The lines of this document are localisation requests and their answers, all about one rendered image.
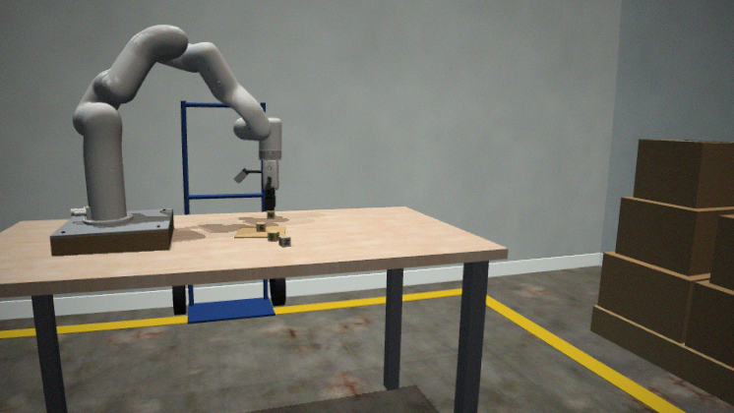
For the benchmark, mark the tan flat mat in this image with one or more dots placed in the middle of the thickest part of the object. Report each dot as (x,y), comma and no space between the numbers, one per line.
(251,231)

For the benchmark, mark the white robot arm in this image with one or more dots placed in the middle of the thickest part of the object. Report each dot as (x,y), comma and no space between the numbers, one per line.
(102,123)

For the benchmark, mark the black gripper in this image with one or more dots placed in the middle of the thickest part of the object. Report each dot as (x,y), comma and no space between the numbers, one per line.
(272,184)

